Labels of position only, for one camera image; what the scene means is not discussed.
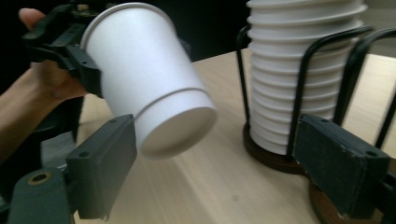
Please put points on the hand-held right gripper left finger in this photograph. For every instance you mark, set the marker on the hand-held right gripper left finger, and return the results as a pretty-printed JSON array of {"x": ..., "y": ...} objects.
[{"x": 102, "y": 168}]

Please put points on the stack of white paper cups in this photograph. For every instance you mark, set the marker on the stack of white paper cups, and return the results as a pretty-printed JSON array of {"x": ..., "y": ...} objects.
[{"x": 280, "y": 77}]

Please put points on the dark brown double cup holder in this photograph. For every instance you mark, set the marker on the dark brown double cup holder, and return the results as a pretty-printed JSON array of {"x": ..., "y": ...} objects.
[{"x": 271, "y": 161}]

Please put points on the single white paper cup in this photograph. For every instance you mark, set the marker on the single white paper cup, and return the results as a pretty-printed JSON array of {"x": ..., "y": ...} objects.
[{"x": 149, "y": 77}]

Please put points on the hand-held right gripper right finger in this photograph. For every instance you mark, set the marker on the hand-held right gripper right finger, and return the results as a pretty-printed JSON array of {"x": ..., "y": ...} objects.
[{"x": 339, "y": 161}]

